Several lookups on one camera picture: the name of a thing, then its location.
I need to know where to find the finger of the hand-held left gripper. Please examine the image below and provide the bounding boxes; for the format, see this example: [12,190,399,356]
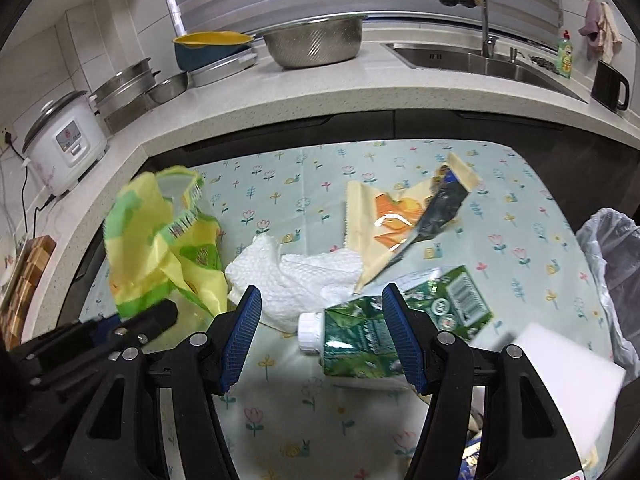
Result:
[7,302,179,401]

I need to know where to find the chrome faucet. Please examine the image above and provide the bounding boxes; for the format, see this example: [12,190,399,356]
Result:
[436,0,498,58]

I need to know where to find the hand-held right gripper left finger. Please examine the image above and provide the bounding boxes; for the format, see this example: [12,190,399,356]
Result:
[65,285,263,480]

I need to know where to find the beige orange-print wrapper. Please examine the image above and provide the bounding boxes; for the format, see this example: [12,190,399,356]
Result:
[344,179,441,295]

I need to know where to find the green dish soap bottle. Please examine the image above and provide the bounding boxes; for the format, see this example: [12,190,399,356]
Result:
[557,30,573,79]

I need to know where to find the green drink carton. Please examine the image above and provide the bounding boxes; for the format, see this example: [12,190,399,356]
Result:
[298,266,496,378]

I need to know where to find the beige hanging cloth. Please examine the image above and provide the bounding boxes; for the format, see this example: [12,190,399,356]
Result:
[597,2,623,63]

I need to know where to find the black kettle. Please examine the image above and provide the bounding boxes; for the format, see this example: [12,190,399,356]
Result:
[591,60,631,113]

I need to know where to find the bin with clear bag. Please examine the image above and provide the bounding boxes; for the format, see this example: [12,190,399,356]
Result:
[575,207,640,376]

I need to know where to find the grey trash bin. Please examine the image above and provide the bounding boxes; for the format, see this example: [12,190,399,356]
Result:
[605,255,640,366]

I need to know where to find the white foam block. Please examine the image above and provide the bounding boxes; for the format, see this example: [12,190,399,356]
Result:
[470,322,626,461]

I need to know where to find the white rice cooker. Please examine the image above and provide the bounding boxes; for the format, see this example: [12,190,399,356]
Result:
[22,90,108,197]

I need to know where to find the steel sink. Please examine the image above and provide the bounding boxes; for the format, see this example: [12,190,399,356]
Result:
[382,42,588,103]

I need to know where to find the floral tablecloth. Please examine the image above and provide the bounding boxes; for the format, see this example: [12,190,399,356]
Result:
[80,139,626,480]

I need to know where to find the blue basin with yellow strainer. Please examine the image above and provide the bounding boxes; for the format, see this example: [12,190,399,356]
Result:
[172,31,256,72]

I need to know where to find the wooden cutting board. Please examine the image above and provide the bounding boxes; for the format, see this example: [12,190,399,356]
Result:
[0,235,57,351]

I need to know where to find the yellow green plastic bag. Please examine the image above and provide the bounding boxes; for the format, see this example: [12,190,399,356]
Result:
[102,165,231,322]

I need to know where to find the white paper towel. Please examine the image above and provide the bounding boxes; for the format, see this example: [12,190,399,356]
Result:
[225,234,363,332]

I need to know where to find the steel colander bowl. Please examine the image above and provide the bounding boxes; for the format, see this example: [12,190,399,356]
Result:
[256,15,368,69]

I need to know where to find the small steel bowl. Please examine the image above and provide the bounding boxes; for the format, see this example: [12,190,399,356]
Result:
[147,71,190,106]

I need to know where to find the black power cable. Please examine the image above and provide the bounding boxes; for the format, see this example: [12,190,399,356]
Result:
[5,132,56,241]

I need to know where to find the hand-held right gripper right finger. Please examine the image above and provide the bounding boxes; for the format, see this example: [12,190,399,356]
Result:
[381,282,583,480]

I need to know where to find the dark snack wrapper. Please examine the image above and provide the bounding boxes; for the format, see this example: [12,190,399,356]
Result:
[397,152,481,261]

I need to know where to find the steel tray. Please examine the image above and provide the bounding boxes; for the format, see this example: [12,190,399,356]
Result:
[189,51,259,87]

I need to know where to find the stacked steel pots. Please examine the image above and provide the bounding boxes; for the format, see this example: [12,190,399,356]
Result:
[90,57,161,133]

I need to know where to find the purple hanging cloth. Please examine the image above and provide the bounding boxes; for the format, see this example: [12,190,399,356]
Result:
[579,0,603,43]

